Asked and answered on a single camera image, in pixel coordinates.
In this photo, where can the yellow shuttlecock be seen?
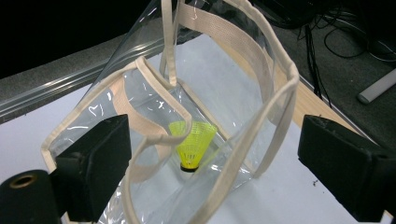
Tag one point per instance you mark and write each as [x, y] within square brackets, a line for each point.
[194, 143]

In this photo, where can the wooden table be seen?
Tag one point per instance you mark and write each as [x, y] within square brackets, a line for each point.
[311, 99]

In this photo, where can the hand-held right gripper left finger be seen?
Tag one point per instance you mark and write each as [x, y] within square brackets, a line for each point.
[93, 161]

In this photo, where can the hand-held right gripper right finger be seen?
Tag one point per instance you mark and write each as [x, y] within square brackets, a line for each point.
[348, 168]

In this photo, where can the transparent bag with beige trim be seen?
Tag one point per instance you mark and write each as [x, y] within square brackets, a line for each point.
[236, 40]

